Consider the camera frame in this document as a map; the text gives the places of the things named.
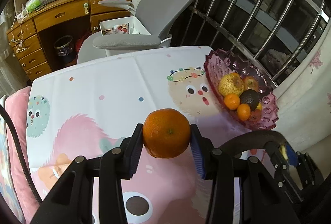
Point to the yellow pear in bowl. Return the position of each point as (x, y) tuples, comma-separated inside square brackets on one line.
[(231, 83)]

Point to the pink velvet cushion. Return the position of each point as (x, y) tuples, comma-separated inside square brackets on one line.
[(14, 186)]

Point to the small tangerine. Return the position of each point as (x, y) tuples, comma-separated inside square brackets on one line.
[(259, 106)]

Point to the white storage box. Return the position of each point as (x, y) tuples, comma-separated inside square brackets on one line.
[(124, 25)]

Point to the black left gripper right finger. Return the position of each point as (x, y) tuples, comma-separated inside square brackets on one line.
[(261, 200)]

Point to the metal window railing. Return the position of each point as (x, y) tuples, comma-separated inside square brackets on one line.
[(276, 35)]

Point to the large orange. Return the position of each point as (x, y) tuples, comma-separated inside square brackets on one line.
[(166, 133)]

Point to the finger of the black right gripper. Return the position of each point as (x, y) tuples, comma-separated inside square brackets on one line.
[(277, 153), (299, 161)]

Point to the overripe black banana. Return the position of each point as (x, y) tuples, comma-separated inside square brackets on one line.
[(252, 140)]

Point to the brown red passion fruit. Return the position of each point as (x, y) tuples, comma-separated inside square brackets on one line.
[(255, 115)]

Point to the white floral curtain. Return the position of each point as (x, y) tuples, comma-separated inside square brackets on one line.
[(304, 108)]

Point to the wooden desk with drawers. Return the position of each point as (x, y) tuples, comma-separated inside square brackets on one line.
[(34, 38)]

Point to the dark green avocado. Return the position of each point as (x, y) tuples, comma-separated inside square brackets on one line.
[(251, 98)]

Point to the cartoon printed tablecloth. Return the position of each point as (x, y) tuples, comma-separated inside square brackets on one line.
[(89, 108)]

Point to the purple glass fruit bowl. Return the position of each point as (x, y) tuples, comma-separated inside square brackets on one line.
[(219, 63)]

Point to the grey office chair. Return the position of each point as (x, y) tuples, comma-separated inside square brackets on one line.
[(157, 16)]

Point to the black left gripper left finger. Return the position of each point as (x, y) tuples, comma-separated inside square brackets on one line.
[(70, 199)]

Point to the orange tangerine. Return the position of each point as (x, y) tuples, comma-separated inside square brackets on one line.
[(232, 101), (243, 112)]

